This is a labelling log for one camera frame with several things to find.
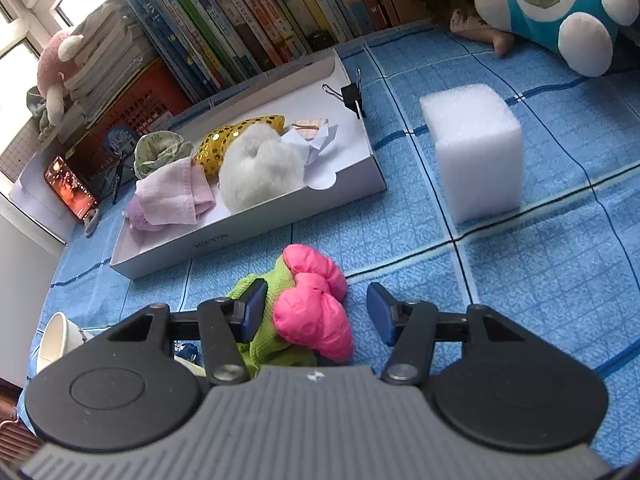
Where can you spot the white paper board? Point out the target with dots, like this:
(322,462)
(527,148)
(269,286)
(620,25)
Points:
(35,200)

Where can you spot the row of upright books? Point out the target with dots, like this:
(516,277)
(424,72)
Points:
(260,15)

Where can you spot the paper cup with blue drawing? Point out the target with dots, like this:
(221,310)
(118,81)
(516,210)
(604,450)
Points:
(189,355)

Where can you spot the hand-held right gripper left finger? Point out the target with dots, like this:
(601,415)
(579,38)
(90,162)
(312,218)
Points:
(252,312)

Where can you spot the green scrunchie with pink bow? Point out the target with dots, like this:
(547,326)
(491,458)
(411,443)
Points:
(310,315)

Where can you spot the large red plastic basket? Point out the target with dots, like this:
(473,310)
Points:
(145,100)

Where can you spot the white paper origami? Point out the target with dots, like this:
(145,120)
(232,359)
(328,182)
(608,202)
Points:
(320,142)

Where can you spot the black mini tripod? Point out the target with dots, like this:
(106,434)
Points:
(120,180)

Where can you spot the stack of flat books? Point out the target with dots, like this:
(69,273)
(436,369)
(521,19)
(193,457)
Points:
(100,60)

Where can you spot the green camouflage cloth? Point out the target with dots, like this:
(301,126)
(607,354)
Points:
(160,152)

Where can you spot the round blue printed card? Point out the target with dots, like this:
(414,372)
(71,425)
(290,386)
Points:
(120,140)

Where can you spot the pink and white plush toy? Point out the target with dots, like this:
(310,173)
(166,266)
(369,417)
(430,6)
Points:
(52,67)

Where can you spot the pink folded towel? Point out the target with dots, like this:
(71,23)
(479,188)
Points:
(172,192)

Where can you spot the gold sequin hair bow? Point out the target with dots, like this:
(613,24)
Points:
(220,147)

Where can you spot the grey grid cutting mat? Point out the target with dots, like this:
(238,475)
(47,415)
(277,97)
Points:
(20,155)

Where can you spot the white foam block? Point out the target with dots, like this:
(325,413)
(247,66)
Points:
(475,150)

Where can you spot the paper cup with yellow drawing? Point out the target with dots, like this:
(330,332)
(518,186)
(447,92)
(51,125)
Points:
(60,340)

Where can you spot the blue checked tablecloth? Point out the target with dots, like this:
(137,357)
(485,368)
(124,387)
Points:
(525,285)

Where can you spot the white cardboard box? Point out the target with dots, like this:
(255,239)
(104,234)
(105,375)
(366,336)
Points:
(300,195)

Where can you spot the blue robot cat plush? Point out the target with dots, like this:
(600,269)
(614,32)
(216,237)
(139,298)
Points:
(555,5)

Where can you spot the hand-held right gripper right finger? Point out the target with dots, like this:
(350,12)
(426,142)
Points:
(381,312)

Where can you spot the grey plush toy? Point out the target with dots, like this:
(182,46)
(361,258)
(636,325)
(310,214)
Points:
(42,112)

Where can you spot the white fluffy plush toy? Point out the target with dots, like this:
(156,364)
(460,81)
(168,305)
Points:
(260,170)

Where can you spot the black binder clip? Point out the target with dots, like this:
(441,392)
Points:
(350,95)

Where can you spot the smartphone with lit screen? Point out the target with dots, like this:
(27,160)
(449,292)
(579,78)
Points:
(70,187)

